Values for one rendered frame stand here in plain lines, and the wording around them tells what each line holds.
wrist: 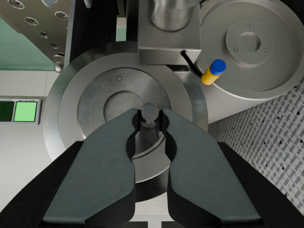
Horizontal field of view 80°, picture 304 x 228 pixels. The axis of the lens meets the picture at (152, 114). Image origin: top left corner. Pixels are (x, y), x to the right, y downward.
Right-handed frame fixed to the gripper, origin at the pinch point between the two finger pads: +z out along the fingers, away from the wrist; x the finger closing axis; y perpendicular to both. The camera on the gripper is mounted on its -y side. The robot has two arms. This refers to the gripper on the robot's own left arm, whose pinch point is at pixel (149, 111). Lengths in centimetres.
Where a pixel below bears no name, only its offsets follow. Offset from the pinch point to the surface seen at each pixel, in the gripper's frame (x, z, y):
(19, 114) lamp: -33.3, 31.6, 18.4
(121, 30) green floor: -29, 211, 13
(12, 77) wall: -213, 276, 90
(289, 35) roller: 14.5, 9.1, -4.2
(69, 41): -8.0, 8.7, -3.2
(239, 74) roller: 8.9, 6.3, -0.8
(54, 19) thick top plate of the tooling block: -18.5, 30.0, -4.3
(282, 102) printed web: 15.8, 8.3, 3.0
